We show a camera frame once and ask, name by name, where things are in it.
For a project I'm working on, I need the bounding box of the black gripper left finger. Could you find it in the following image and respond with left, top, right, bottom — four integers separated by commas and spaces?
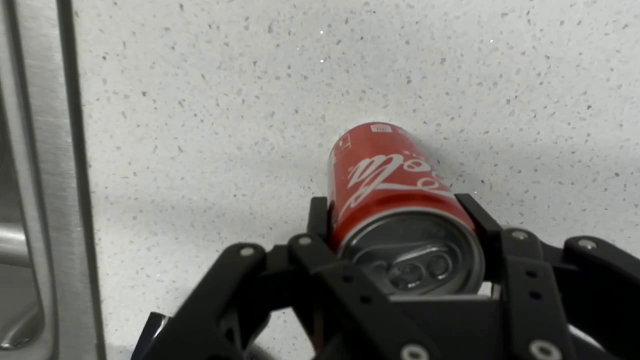
127, 197, 441, 360

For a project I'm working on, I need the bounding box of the red soda can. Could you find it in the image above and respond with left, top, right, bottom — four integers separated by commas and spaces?
325, 120, 488, 298

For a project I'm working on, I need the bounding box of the stainless steel double sink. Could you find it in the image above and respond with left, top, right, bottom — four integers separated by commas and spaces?
0, 0, 108, 360

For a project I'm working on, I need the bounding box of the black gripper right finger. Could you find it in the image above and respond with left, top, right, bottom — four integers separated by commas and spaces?
454, 192, 640, 360

